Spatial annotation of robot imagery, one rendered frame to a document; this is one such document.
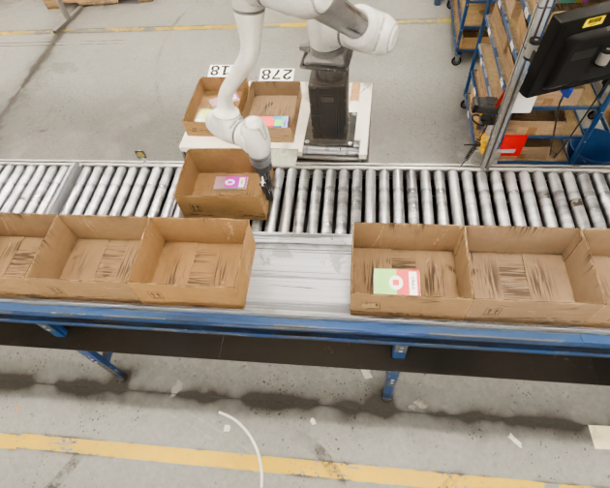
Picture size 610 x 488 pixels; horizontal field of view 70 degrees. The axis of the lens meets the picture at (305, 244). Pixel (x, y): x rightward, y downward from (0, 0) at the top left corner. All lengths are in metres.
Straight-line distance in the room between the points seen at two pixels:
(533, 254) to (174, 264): 1.38
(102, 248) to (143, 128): 2.09
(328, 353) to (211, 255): 0.62
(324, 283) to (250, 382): 0.99
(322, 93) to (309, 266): 0.86
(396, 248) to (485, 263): 0.33
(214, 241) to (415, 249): 0.80
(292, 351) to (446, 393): 0.96
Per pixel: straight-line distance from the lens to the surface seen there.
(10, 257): 2.20
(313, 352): 1.82
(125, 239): 1.98
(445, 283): 1.68
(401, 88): 3.92
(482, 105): 2.05
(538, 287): 1.77
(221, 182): 2.19
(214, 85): 2.75
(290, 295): 1.64
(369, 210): 2.01
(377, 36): 1.86
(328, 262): 1.70
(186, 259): 1.81
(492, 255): 1.79
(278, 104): 2.57
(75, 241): 2.08
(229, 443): 2.43
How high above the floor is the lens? 2.33
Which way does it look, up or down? 56 degrees down
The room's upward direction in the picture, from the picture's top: 8 degrees counter-clockwise
